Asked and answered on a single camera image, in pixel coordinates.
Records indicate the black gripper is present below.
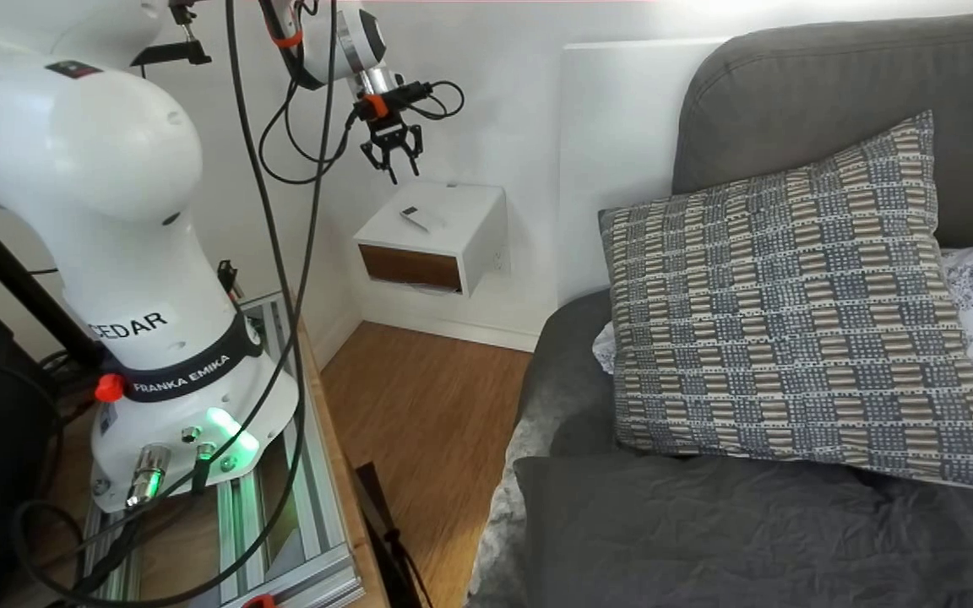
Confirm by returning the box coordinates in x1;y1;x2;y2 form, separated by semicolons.
357;94;421;187

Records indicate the white remote control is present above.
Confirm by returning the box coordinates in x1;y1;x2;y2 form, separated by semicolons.
397;208;430;232

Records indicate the aluminium profile robot base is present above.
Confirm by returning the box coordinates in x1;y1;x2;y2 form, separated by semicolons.
85;295;366;608

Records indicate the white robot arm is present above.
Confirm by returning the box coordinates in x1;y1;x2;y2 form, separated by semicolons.
0;0;299;513

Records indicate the grey upholstered headboard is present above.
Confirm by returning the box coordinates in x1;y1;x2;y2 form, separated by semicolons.
672;15;973;246

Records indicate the dark grey duvet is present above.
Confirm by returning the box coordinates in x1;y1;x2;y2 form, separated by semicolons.
467;295;973;608

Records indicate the black stand by bed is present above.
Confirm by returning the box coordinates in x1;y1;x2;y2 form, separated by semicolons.
353;464;432;608

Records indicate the patterned grey beige pillow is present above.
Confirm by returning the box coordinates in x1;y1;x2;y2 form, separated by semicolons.
597;111;973;489

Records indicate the white wall-mounted nightstand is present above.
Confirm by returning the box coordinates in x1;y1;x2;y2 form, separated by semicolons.
353;184;505;295

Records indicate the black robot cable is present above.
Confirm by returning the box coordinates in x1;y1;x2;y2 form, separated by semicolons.
5;0;471;608

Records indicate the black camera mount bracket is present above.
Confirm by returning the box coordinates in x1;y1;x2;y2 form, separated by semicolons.
130;0;212;68

